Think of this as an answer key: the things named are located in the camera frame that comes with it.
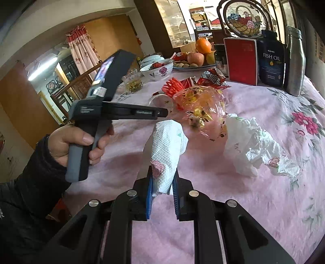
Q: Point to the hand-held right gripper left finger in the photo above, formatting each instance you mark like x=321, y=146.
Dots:
x=149, y=196

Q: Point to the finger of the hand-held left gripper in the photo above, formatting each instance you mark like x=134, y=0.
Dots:
x=137, y=110

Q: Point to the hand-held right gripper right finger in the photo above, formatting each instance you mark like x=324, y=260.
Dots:
x=175, y=201

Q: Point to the clear plastic cup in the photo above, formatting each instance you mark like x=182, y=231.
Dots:
x=160, y=101

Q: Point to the torn red white carton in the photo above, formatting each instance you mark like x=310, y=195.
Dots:
x=174, y=87

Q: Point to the white paper towel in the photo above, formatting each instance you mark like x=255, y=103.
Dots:
x=243, y=147
x=166, y=147

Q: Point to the clear gold-printed plastic wrapper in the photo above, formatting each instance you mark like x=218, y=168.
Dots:
x=200, y=106

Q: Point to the red snack wrapper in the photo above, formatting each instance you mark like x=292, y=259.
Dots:
x=212, y=78

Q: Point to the person's left forearm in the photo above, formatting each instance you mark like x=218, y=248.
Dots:
x=30, y=193

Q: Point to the person's left hand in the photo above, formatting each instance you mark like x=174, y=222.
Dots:
x=66, y=139

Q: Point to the glass cup of tea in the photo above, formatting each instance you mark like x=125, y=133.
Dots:
x=133, y=85

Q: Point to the curved wooden armchair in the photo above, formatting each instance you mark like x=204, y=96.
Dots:
x=83, y=83

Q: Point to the floral curtain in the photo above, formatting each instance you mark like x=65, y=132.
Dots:
x=82, y=50

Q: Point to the white floral bowl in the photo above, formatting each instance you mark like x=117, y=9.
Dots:
x=162, y=72

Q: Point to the white lidded bowl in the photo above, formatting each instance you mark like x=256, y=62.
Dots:
x=152, y=59

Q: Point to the red berries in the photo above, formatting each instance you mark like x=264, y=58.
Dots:
x=157, y=65

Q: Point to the blue-rimmed fruit plate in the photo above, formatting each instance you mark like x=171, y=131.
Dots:
x=182, y=69

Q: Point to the small brown fruits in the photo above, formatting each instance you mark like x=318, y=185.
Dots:
x=185, y=65

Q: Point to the red snack packet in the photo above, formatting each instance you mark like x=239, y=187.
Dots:
x=180, y=57

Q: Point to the red apple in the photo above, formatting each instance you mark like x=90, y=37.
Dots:
x=195, y=59

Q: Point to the pink floral tablecloth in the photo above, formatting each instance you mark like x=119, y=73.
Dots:
x=254, y=203

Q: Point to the glass display cabinet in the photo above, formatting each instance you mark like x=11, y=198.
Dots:
x=172, y=22

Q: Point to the yellow apple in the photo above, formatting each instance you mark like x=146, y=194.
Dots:
x=210, y=58

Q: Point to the wooden door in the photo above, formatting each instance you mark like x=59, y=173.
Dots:
x=22, y=106

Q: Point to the orange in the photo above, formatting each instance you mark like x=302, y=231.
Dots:
x=203, y=45

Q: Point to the dark wooden chair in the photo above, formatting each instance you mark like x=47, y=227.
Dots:
x=207, y=34

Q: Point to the stacks of books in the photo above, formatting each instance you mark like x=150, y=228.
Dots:
x=200, y=19

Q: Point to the red box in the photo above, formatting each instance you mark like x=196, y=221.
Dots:
x=240, y=61

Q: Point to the decorative painted plate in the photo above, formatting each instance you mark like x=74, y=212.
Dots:
x=243, y=20

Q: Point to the dark blue supplement bottle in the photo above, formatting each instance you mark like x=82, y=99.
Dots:
x=270, y=68

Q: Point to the stainless steel bottle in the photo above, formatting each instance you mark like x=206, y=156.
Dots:
x=294, y=66

